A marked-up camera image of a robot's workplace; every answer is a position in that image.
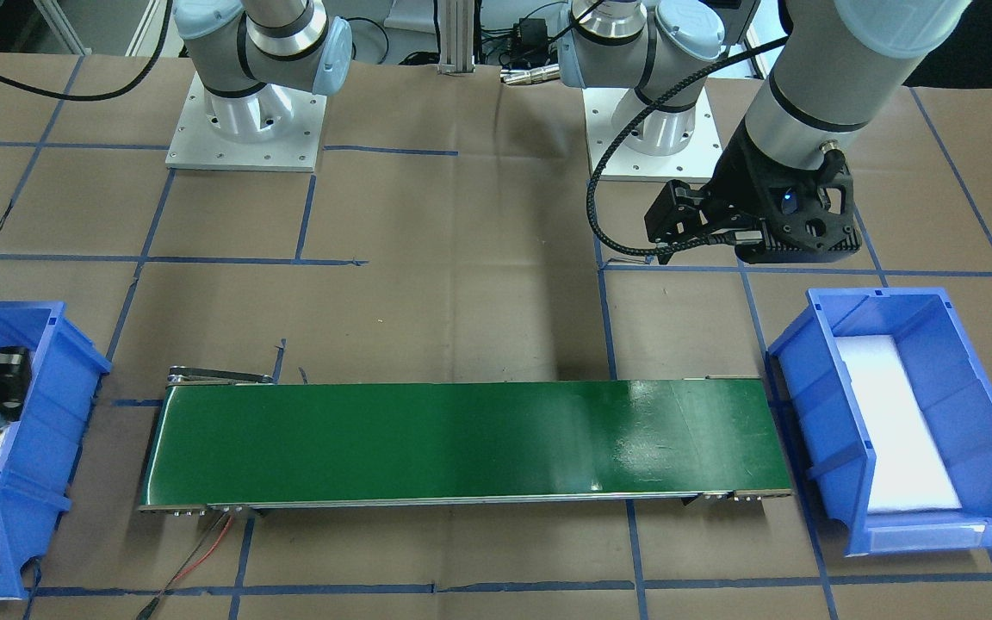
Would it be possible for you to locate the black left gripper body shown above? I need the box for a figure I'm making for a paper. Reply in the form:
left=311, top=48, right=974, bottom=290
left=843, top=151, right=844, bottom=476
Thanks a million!
left=644, top=129, right=794, bottom=252

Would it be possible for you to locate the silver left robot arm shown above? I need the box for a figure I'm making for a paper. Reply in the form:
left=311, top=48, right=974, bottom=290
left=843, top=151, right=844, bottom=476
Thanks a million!
left=556, top=1, right=969, bottom=264

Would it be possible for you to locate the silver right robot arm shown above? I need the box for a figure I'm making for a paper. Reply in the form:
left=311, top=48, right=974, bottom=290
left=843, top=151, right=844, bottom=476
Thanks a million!
left=0, top=1, right=353, bottom=171

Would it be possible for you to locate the blue storage bin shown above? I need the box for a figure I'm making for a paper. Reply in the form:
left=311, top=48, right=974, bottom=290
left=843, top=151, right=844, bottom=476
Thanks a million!
left=0, top=300, right=113, bottom=600
left=769, top=288, right=992, bottom=557

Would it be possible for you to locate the green conveyor belt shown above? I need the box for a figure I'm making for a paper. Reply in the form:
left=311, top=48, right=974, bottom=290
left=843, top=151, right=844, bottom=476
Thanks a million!
left=139, top=378, right=792, bottom=513

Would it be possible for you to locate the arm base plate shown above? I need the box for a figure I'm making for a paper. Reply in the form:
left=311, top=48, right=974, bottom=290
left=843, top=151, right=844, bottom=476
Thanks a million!
left=165, top=76, right=328, bottom=173
left=583, top=88, right=722, bottom=184

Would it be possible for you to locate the black braided cable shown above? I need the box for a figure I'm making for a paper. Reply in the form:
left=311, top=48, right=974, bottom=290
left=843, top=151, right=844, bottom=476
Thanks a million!
left=586, top=34, right=790, bottom=259

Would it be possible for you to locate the aluminium frame post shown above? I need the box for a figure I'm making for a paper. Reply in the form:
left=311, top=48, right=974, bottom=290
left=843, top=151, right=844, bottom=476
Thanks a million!
left=434, top=1, right=480, bottom=75

